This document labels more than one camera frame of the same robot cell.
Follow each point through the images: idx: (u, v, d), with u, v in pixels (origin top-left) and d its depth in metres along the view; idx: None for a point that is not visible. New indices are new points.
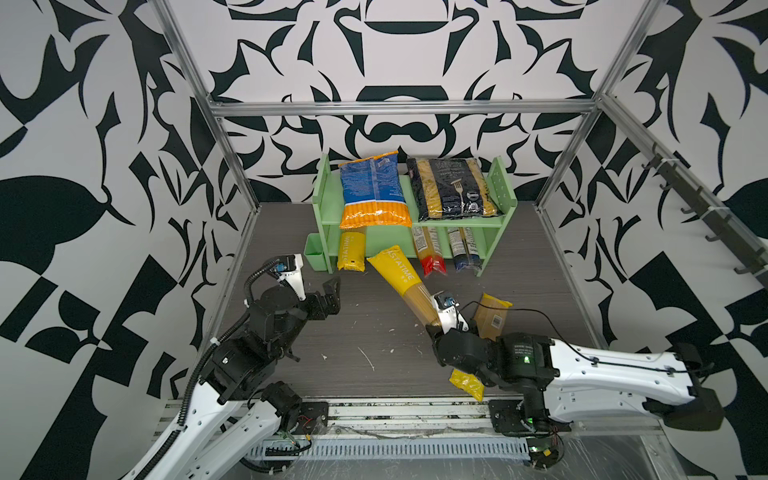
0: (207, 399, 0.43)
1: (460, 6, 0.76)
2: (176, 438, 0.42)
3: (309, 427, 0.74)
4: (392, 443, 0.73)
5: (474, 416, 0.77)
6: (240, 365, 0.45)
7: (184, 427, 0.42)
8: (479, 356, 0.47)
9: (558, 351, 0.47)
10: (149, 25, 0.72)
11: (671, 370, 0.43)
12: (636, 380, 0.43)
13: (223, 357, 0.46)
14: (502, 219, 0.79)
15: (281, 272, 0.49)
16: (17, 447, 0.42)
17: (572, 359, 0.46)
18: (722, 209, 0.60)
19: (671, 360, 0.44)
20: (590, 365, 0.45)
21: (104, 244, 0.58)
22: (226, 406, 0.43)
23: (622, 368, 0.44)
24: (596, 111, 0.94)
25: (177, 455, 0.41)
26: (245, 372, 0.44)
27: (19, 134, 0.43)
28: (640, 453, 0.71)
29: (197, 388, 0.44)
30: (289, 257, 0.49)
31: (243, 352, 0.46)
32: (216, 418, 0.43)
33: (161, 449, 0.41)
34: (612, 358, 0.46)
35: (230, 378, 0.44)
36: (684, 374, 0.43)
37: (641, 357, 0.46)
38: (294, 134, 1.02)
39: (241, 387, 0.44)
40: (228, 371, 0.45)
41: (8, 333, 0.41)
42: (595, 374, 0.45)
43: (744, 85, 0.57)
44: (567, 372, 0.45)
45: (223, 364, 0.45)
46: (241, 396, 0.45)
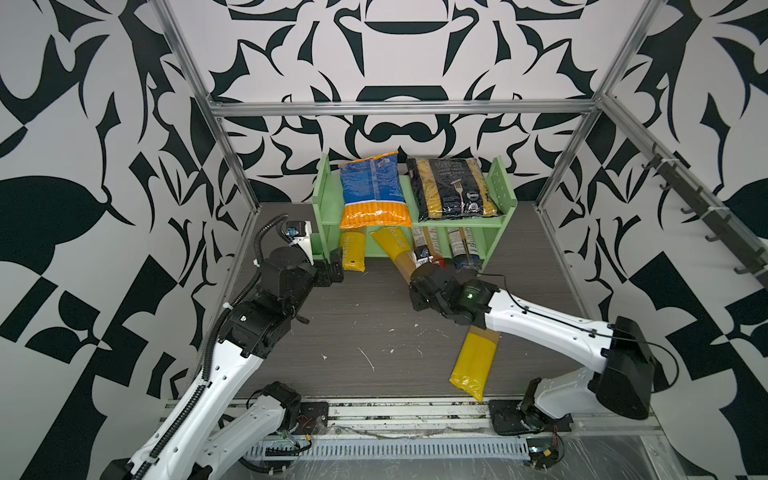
0: (230, 353, 0.43)
1: (460, 6, 0.76)
2: (202, 395, 0.41)
3: (309, 427, 0.74)
4: (392, 443, 0.73)
5: (474, 416, 0.77)
6: (259, 322, 0.46)
7: (209, 383, 0.42)
8: (438, 284, 0.58)
9: (501, 297, 0.54)
10: (149, 25, 0.72)
11: (593, 332, 0.45)
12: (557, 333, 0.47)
13: (242, 314, 0.46)
14: (502, 219, 0.79)
15: (293, 236, 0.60)
16: (17, 447, 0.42)
17: (507, 302, 0.53)
18: (722, 208, 0.60)
19: (600, 324, 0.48)
20: (520, 310, 0.51)
21: (104, 244, 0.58)
22: (250, 361, 0.44)
23: (547, 321, 0.49)
24: (596, 111, 0.94)
25: (204, 410, 0.40)
26: (265, 327, 0.45)
27: (19, 134, 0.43)
28: (640, 453, 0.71)
29: (217, 347, 0.44)
30: (300, 224, 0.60)
31: (258, 310, 0.47)
32: (240, 372, 0.43)
33: (187, 406, 0.40)
34: (541, 311, 0.50)
35: (250, 334, 0.45)
36: (607, 337, 0.44)
37: (575, 320, 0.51)
38: (294, 134, 1.02)
39: (262, 344, 0.45)
40: (248, 328, 0.45)
41: (8, 333, 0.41)
42: (522, 318, 0.50)
43: (744, 84, 0.57)
44: (497, 310, 0.53)
45: (242, 322, 0.46)
46: (263, 353, 0.46)
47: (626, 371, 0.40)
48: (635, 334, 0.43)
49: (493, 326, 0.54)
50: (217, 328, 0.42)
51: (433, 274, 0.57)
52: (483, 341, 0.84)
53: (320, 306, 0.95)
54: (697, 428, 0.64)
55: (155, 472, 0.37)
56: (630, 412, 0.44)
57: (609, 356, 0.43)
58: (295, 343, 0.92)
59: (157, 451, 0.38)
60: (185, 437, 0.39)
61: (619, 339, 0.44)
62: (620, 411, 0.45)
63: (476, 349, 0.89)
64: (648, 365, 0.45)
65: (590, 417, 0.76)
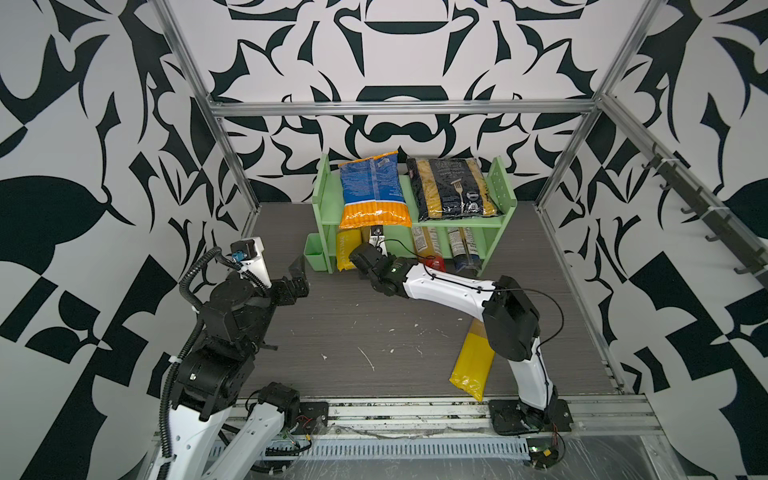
0: (187, 419, 0.39)
1: (460, 6, 0.76)
2: (169, 470, 0.38)
3: (309, 427, 0.74)
4: (392, 443, 0.73)
5: (474, 417, 0.77)
6: (213, 372, 0.40)
7: (173, 456, 0.38)
8: (371, 261, 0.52)
9: (416, 267, 0.64)
10: (149, 25, 0.72)
11: (480, 288, 0.55)
12: (452, 292, 0.56)
13: (190, 372, 0.40)
14: (502, 219, 0.79)
15: (241, 261, 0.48)
16: (18, 447, 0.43)
17: (420, 270, 0.63)
18: (722, 208, 0.60)
19: (486, 281, 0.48)
20: (429, 278, 0.61)
21: (104, 244, 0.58)
22: (212, 420, 0.39)
23: (447, 282, 0.58)
24: (596, 111, 0.94)
25: None
26: (220, 378, 0.40)
27: (19, 134, 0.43)
28: (640, 454, 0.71)
29: (172, 413, 0.39)
30: (248, 244, 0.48)
31: (211, 359, 0.42)
32: (204, 436, 0.39)
33: None
34: (448, 275, 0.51)
35: (204, 391, 0.39)
36: (490, 292, 0.53)
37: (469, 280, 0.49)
38: (294, 134, 1.02)
39: (222, 396, 0.40)
40: (202, 383, 0.40)
41: (8, 333, 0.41)
42: (432, 284, 0.59)
43: (744, 85, 0.57)
44: (412, 279, 0.62)
45: (192, 380, 0.40)
46: (225, 404, 0.41)
47: (499, 315, 0.49)
48: (515, 287, 0.52)
49: (414, 295, 0.63)
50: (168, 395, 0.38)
51: (366, 250, 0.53)
52: (484, 341, 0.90)
53: (321, 306, 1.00)
54: (698, 429, 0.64)
55: None
56: (515, 356, 0.52)
57: (487, 305, 0.52)
58: (293, 343, 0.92)
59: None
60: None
61: (502, 291, 0.54)
62: (508, 356, 0.54)
63: (476, 350, 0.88)
64: (526, 313, 0.54)
65: (589, 417, 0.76)
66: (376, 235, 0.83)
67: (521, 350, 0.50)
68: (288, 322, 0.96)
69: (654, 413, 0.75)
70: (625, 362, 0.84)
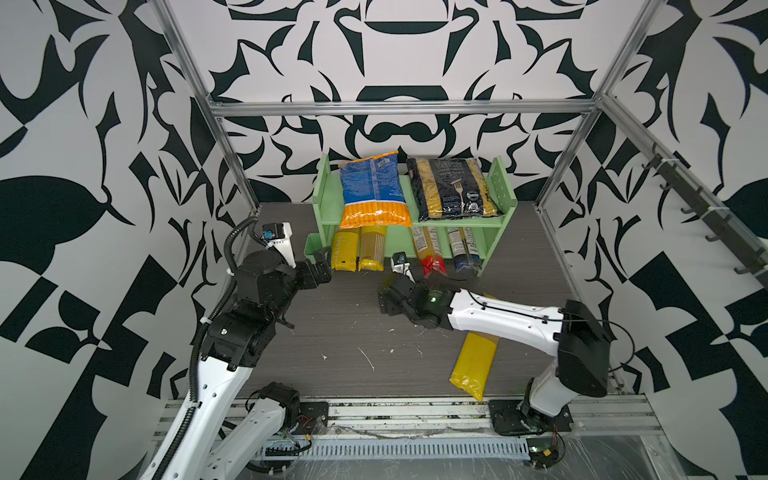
0: (214, 369, 0.42)
1: (460, 6, 0.76)
2: (194, 417, 0.40)
3: (309, 427, 0.74)
4: (392, 443, 0.73)
5: (474, 417, 0.77)
6: (241, 331, 0.44)
7: (199, 403, 0.40)
8: (404, 293, 0.60)
9: (461, 297, 0.56)
10: (149, 25, 0.72)
11: (545, 317, 0.48)
12: (511, 322, 0.49)
13: (222, 328, 0.44)
14: (502, 219, 0.79)
15: (269, 239, 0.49)
16: (19, 446, 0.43)
17: (467, 300, 0.55)
18: (722, 208, 0.60)
19: (551, 310, 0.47)
20: (479, 307, 0.53)
21: (104, 244, 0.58)
22: (238, 373, 0.42)
23: (503, 313, 0.51)
24: (596, 111, 0.94)
25: (198, 433, 0.39)
26: (247, 336, 0.44)
27: (19, 134, 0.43)
28: (640, 454, 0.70)
29: (200, 365, 0.42)
30: (277, 225, 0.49)
31: (239, 319, 0.46)
32: (230, 386, 0.42)
33: (179, 433, 0.39)
34: (499, 304, 0.53)
35: (233, 346, 0.43)
36: (558, 321, 0.47)
37: (528, 308, 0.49)
38: (294, 134, 1.02)
39: (248, 353, 0.43)
40: (230, 340, 0.43)
41: (8, 333, 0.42)
42: (482, 315, 0.52)
43: (744, 85, 0.57)
44: (458, 310, 0.54)
45: (222, 336, 0.44)
46: (251, 362, 0.45)
47: (577, 353, 0.42)
48: (585, 313, 0.46)
49: (459, 327, 0.56)
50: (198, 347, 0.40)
51: (397, 281, 0.59)
52: (483, 341, 0.84)
53: (321, 306, 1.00)
54: (697, 429, 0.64)
55: None
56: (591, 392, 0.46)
57: (560, 339, 0.45)
58: (293, 343, 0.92)
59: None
60: (184, 462, 0.38)
61: (570, 322, 0.46)
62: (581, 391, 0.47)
63: (476, 349, 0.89)
64: (599, 342, 0.48)
65: (590, 417, 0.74)
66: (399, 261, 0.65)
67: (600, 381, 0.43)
68: (288, 322, 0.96)
69: (654, 413, 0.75)
70: (625, 362, 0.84)
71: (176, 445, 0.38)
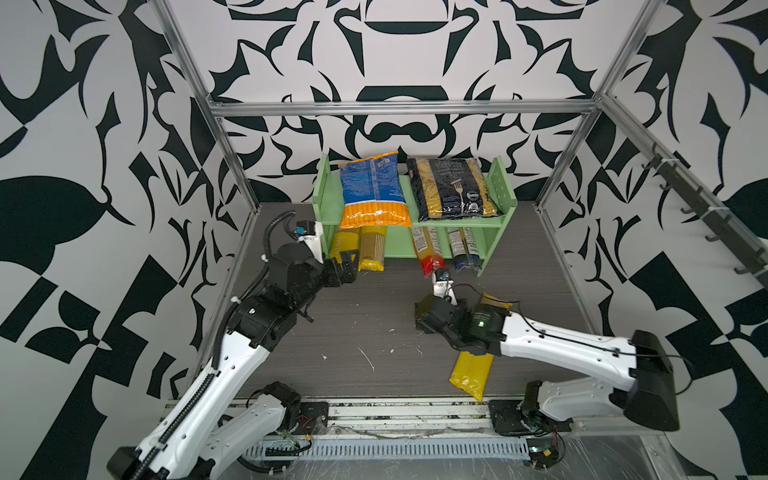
0: (237, 342, 0.45)
1: (460, 6, 0.76)
2: (211, 383, 0.42)
3: (309, 427, 0.74)
4: (392, 443, 0.73)
5: (474, 417, 0.77)
6: (267, 315, 0.47)
7: (218, 372, 0.43)
8: (445, 318, 0.56)
9: (515, 324, 0.52)
10: (148, 25, 0.72)
11: (617, 351, 0.44)
12: (578, 355, 0.46)
13: (250, 307, 0.48)
14: (502, 219, 0.79)
15: (302, 236, 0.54)
16: (19, 446, 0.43)
17: (522, 328, 0.51)
18: (722, 208, 0.60)
19: (621, 342, 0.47)
20: (537, 336, 0.49)
21: (104, 244, 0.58)
22: (257, 353, 0.45)
23: (565, 343, 0.47)
24: (596, 111, 0.94)
25: (211, 399, 0.41)
26: (270, 321, 0.46)
27: (19, 134, 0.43)
28: (640, 454, 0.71)
29: (226, 337, 0.45)
30: (308, 222, 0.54)
31: (266, 304, 0.48)
32: (248, 362, 0.44)
33: (196, 394, 0.41)
34: (559, 332, 0.49)
35: (258, 325, 0.46)
36: (630, 355, 0.43)
37: (594, 339, 0.46)
38: (294, 134, 1.02)
39: (270, 336, 0.46)
40: (255, 320, 0.46)
41: (8, 333, 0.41)
42: (540, 344, 0.48)
43: (744, 85, 0.57)
44: (513, 338, 0.50)
45: (249, 314, 0.47)
46: (270, 345, 0.47)
47: (660, 393, 0.39)
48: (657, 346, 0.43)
49: (507, 354, 0.52)
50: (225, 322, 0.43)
51: (436, 307, 0.55)
52: None
53: (321, 306, 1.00)
54: (696, 429, 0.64)
55: (163, 458, 0.37)
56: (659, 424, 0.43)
57: (638, 376, 0.41)
58: (293, 344, 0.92)
59: (165, 437, 0.39)
60: (193, 425, 0.39)
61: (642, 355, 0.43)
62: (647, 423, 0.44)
63: None
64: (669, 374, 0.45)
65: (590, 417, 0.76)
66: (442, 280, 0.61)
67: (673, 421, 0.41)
68: None
69: None
70: None
71: (192, 404, 0.41)
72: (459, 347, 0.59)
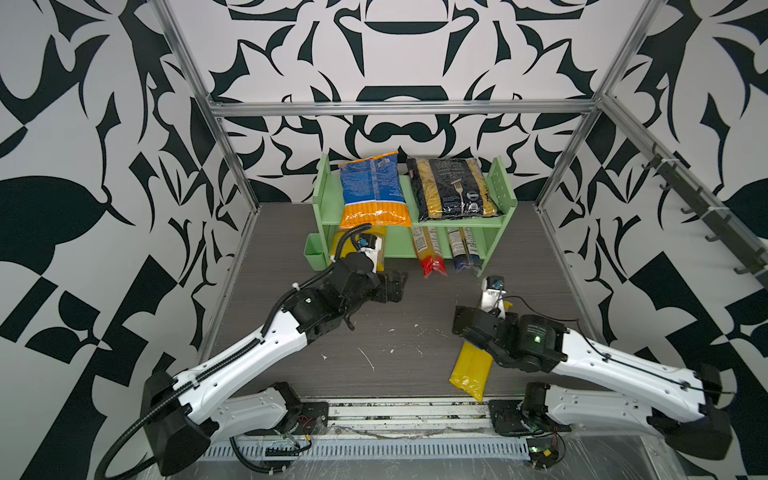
0: (287, 321, 0.48)
1: (460, 6, 0.76)
2: (254, 346, 0.45)
3: (308, 427, 0.74)
4: (392, 443, 0.73)
5: (474, 417, 0.77)
6: (318, 310, 0.50)
7: (262, 340, 0.46)
8: (491, 332, 0.51)
9: (576, 343, 0.47)
10: (148, 25, 0.72)
11: (685, 384, 0.43)
12: (643, 385, 0.43)
13: (306, 296, 0.52)
14: (502, 219, 0.79)
15: (363, 246, 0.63)
16: (18, 447, 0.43)
17: (583, 346, 0.47)
18: (722, 208, 0.60)
19: (690, 376, 0.43)
20: (600, 359, 0.46)
21: (104, 244, 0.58)
22: (297, 340, 0.47)
23: (630, 371, 0.44)
24: (596, 111, 0.94)
25: (248, 361, 0.44)
26: (319, 315, 0.49)
27: (19, 134, 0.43)
28: (640, 454, 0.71)
29: (278, 313, 0.49)
30: (371, 237, 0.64)
31: (320, 299, 0.52)
32: (290, 343, 0.47)
33: (240, 350, 0.44)
34: (624, 358, 0.46)
35: (311, 313, 0.49)
36: (699, 390, 0.42)
37: (660, 369, 0.44)
38: (294, 134, 1.02)
39: (314, 328, 0.49)
40: (307, 309, 0.50)
41: (8, 333, 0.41)
42: (603, 368, 0.45)
43: (744, 85, 0.57)
44: (574, 359, 0.46)
45: (304, 303, 0.51)
46: (311, 335, 0.50)
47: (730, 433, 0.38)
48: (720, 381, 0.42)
49: (561, 371, 0.48)
50: (282, 300, 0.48)
51: (479, 321, 0.51)
52: None
53: None
54: None
55: (193, 395, 0.40)
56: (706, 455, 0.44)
57: (710, 413, 0.40)
58: None
59: (200, 378, 0.41)
60: (225, 379, 0.42)
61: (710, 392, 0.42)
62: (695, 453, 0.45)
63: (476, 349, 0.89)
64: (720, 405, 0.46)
65: None
66: (494, 289, 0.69)
67: (721, 454, 0.42)
68: None
69: None
70: None
71: (232, 357, 0.44)
72: (507, 362, 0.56)
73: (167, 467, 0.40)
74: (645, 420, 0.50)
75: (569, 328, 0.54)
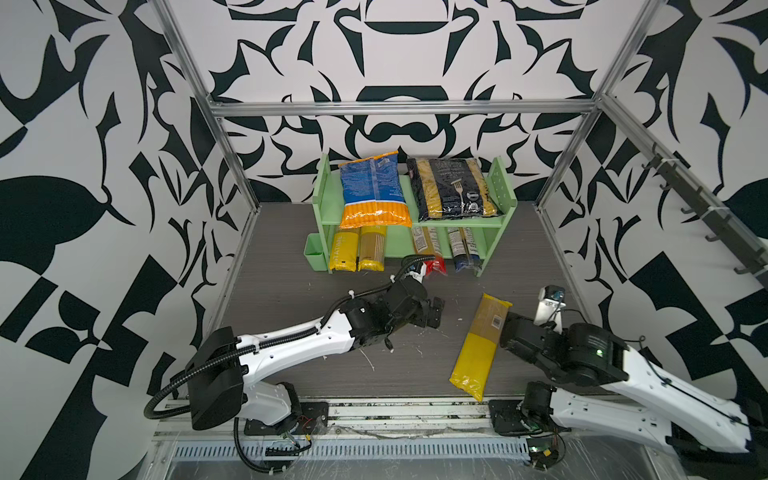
0: (342, 323, 0.51)
1: (460, 6, 0.76)
2: (309, 335, 0.48)
3: (308, 427, 0.74)
4: (392, 443, 0.73)
5: (474, 417, 0.77)
6: (370, 321, 0.53)
7: (317, 332, 0.48)
8: (538, 343, 0.49)
9: (639, 363, 0.44)
10: (148, 25, 0.72)
11: (735, 418, 0.42)
12: (699, 415, 0.42)
13: (360, 306, 0.55)
14: (502, 219, 0.79)
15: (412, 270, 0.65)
16: (17, 448, 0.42)
17: (645, 366, 0.44)
18: (723, 208, 0.60)
19: (738, 412, 0.42)
20: (660, 383, 0.43)
21: (104, 244, 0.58)
22: (344, 343, 0.50)
23: (687, 399, 0.42)
24: (596, 111, 0.94)
25: (301, 345, 0.46)
26: (370, 326, 0.52)
27: (19, 133, 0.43)
28: (641, 454, 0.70)
29: (335, 314, 0.52)
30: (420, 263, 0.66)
31: (372, 312, 0.55)
32: (338, 343, 0.49)
33: (296, 335, 0.47)
34: (681, 385, 0.43)
35: (363, 323, 0.52)
36: (748, 427, 0.41)
37: (711, 400, 0.43)
38: (294, 134, 1.02)
39: (361, 338, 0.51)
40: (360, 318, 0.53)
41: (7, 333, 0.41)
42: (662, 392, 0.42)
43: (744, 85, 0.57)
44: (636, 378, 0.43)
45: (358, 311, 0.54)
46: (356, 343, 0.52)
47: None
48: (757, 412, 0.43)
49: (613, 387, 0.45)
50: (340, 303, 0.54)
51: (525, 334, 0.49)
52: (484, 342, 0.84)
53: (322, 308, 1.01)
54: None
55: (253, 360, 0.42)
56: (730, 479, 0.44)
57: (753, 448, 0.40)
58: None
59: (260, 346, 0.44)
60: (280, 353, 0.44)
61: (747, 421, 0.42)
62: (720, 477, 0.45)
63: (475, 349, 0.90)
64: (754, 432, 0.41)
65: None
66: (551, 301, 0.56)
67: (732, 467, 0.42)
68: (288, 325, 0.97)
69: None
70: None
71: (288, 338, 0.46)
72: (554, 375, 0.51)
73: (199, 425, 0.42)
74: (664, 439, 0.50)
75: (629, 346, 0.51)
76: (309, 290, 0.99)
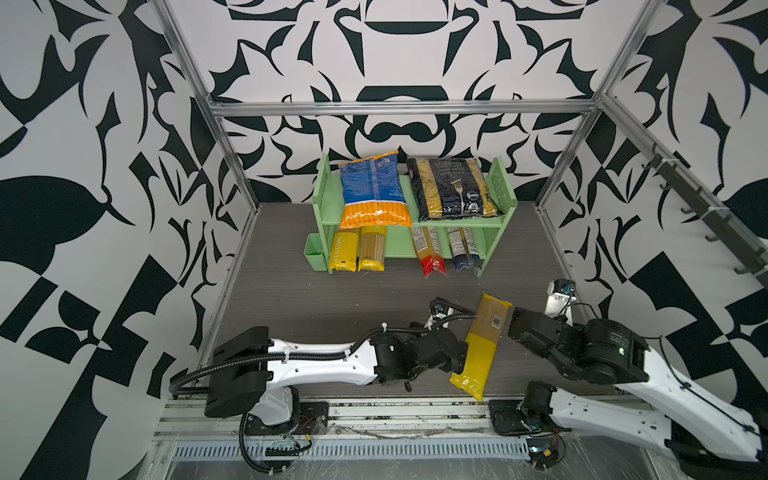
0: (369, 356, 0.50)
1: (460, 6, 0.76)
2: (340, 356, 0.47)
3: (309, 427, 0.74)
4: (392, 443, 0.73)
5: (474, 416, 0.77)
6: (397, 364, 0.51)
7: (346, 358, 0.48)
8: (552, 337, 0.47)
9: (659, 364, 0.42)
10: (149, 25, 0.72)
11: (745, 426, 0.40)
12: (714, 421, 0.40)
13: (390, 345, 0.53)
14: (503, 219, 0.79)
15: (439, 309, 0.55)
16: (17, 447, 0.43)
17: (666, 369, 0.42)
18: (723, 208, 0.60)
19: (749, 419, 0.41)
20: (679, 387, 0.41)
21: (105, 244, 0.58)
22: (366, 377, 0.49)
23: (704, 404, 0.41)
24: (596, 111, 0.94)
25: (328, 368, 0.46)
26: (395, 369, 0.50)
27: (19, 134, 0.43)
28: (640, 454, 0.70)
29: (366, 344, 0.51)
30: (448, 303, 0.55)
31: (401, 353, 0.53)
32: (363, 377, 0.49)
33: (325, 357, 0.46)
34: (697, 390, 0.41)
35: (389, 362, 0.51)
36: (758, 435, 0.40)
37: (724, 405, 0.42)
38: (294, 134, 1.02)
39: (383, 378, 0.50)
40: (386, 357, 0.51)
41: (7, 333, 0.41)
42: (682, 397, 0.41)
43: (744, 85, 0.57)
44: (658, 381, 0.41)
45: (387, 349, 0.52)
46: (379, 381, 0.51)
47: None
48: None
49: (631, 388, 0.43)
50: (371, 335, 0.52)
51: (540, 325, 0.47)
52: (484, 341, 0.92)
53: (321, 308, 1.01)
54: None
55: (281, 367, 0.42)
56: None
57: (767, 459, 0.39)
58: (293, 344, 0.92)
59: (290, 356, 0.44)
60: (307, 368, 0.44)
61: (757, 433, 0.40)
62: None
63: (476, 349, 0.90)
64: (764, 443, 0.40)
65: None
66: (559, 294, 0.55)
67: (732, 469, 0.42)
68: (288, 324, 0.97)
69: None
70: None
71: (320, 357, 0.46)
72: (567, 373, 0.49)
73: (212, 413, 0.43)
74: (662, 442, 0.50)
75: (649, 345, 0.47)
76: (309, 291, 0.99)
